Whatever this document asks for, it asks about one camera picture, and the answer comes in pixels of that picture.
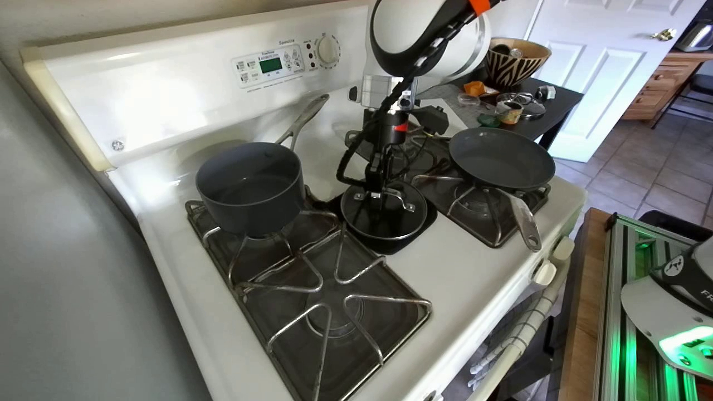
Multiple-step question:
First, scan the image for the black frying pan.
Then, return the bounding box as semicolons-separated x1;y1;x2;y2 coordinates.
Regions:
410;124;559;254

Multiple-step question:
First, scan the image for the black side table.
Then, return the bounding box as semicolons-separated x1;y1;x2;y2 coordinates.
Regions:
421;71;585;151

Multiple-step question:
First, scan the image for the white panel door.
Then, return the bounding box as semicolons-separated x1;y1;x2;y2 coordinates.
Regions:
482;0;707;166

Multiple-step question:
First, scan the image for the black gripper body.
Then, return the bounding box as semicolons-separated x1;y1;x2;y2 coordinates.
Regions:
360;100;411;190

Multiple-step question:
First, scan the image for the white refrigerator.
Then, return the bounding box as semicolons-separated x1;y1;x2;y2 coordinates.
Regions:
0;55;211;401

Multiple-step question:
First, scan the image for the patterned brown bowl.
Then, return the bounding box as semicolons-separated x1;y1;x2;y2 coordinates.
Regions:
481;35;555;91

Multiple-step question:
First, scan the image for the black burner grate under pan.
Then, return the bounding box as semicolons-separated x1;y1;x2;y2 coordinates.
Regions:
344;121;556;251

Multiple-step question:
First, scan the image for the white oven door handle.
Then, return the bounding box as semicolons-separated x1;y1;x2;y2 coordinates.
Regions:
460;233;578;401

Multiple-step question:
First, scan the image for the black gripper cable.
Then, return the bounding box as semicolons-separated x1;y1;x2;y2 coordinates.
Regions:
334;122;389;190

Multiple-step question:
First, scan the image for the clear glass pot lid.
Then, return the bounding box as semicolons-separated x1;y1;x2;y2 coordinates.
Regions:
339;183;432;246

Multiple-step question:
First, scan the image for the white gas stove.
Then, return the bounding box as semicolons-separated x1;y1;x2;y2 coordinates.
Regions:
20;0;589;401

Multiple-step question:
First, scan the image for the aluminium rail frame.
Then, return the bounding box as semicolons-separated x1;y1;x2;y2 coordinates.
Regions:
598;212;713;401

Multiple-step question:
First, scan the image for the black saucepan with steel handle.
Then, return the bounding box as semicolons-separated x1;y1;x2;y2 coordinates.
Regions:
193;91;332;240

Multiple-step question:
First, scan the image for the wooden dresser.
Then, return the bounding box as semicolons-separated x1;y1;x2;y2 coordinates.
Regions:
618;50;704;124

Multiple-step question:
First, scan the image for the black burner grate under saucepan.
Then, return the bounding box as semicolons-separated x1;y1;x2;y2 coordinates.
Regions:
183;195;435;401

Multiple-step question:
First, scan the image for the small orange object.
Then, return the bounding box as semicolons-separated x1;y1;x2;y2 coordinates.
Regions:
460;79;489;100

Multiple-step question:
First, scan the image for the wooden board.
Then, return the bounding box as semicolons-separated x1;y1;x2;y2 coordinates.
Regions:
556;205;612;401

